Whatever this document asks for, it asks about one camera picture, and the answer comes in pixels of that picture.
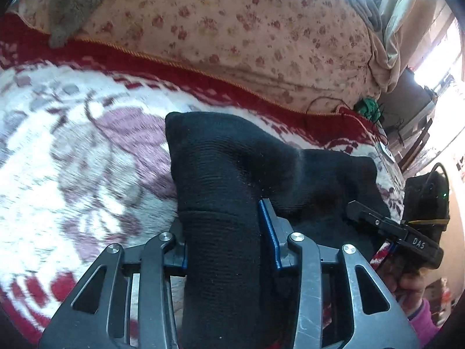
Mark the red white floral blanket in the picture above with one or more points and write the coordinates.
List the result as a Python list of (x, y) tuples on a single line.
[(72, 152)]

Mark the green yarn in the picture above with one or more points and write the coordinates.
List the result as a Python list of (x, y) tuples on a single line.
[(368, 105)]

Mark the black pants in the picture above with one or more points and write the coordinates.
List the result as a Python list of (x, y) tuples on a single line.
[(218, 171)]

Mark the dark table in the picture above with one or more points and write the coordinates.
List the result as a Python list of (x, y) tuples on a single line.
[(410, 94)]

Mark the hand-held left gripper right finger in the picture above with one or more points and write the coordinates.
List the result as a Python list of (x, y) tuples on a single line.
[(269, 232)]

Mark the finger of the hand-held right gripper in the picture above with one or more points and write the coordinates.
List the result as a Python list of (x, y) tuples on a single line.
[(370, 220)]

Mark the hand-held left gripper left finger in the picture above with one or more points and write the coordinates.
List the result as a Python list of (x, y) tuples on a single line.
[(174, 247)]

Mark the person's right hand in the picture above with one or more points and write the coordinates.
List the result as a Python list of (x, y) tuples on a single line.
[(410, 287)]

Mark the grey fuzzy cardigan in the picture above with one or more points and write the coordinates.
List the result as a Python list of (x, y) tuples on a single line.
[(72, 7)]

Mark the beige floral quilt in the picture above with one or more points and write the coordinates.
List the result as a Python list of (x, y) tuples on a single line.
[(236, 25)]

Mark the grey fleece cloth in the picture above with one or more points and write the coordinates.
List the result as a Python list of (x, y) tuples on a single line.
[(363, 3)]

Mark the person's right forearm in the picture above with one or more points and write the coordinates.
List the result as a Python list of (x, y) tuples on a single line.
[(425, 323)]

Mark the beige curtain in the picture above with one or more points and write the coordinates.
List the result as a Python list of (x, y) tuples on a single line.
[(399, 36)]

